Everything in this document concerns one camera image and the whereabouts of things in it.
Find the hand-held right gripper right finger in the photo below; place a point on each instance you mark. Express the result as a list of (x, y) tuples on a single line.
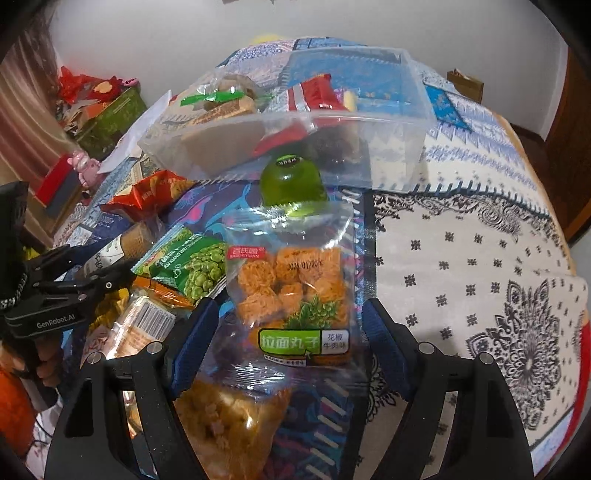
[(387, 344)]

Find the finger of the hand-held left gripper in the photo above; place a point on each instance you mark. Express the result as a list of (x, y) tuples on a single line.
[(51, 257), (108, 276)]

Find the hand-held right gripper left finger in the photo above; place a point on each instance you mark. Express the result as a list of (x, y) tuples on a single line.
[(196, 339)]

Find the brown cone roll packet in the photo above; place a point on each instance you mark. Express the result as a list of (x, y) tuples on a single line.
[(127, 240)]

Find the clear noodle ball snack packet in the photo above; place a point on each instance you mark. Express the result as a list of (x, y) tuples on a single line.
[(291, 286)]

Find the clear plastic container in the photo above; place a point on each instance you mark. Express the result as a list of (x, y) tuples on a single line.
[(323, 134)]

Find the person's left hand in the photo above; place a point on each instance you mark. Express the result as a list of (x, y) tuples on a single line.
[(48, 364)]

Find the flat orange snack packet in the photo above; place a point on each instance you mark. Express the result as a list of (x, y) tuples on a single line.
[(164, 291)]

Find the clear cracker packet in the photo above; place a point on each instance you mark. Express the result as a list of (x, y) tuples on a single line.
[(138, 325)]

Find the green pea snack packet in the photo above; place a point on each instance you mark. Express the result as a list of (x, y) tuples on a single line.
[(194, 267)]

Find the red box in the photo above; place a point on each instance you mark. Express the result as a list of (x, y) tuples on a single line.
[(57, 182)]

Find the clear yellow puffed snack packet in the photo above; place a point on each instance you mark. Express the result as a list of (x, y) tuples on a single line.
[(231, 424)]

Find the orange-red snack packet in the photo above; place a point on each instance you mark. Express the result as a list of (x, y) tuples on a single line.
[(147, 191)]

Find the pink toy figure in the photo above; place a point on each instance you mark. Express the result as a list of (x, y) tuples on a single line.
[(85, 168)]

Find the white patterned blanket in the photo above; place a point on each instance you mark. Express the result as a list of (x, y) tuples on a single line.
[(461, 277)]

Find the white paper sheet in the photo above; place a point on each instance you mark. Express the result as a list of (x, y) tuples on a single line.
[(134, 134)]

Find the green gift box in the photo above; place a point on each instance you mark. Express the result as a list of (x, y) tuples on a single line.
[(113, 120)]

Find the beige curtain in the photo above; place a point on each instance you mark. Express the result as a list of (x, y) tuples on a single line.
[(23, 106)]

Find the red paper decorations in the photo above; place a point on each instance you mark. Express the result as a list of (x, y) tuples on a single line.
[(85, 87)]

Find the green jelly cup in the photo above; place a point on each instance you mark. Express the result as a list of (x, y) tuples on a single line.
[(292, 182)]

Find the brown wafer packet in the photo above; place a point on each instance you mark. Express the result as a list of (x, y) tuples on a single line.
[(217, 127)]

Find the dark snack packet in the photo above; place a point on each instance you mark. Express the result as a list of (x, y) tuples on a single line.
[(339, 147)]

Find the green label snack packet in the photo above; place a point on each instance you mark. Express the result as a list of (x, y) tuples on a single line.
[(214, 96)]

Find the red wrapped snack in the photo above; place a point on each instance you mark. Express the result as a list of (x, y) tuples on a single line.
[(281, 138)]

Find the blue patchwork blanket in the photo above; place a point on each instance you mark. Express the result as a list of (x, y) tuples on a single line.
[(466, 138)]

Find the small yellow snack packet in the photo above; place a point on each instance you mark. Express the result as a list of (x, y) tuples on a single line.
[(348, 99)]

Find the red snack packet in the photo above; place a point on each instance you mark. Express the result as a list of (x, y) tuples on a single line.
[(310, 92)]

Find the wooden door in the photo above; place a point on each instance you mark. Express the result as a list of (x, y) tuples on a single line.
[(570, 152)]

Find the brown paper bag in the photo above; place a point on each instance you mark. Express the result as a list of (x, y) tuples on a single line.
[(467, 87)]

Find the yellow object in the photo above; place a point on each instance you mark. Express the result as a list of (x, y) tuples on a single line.
[(268, 38)]

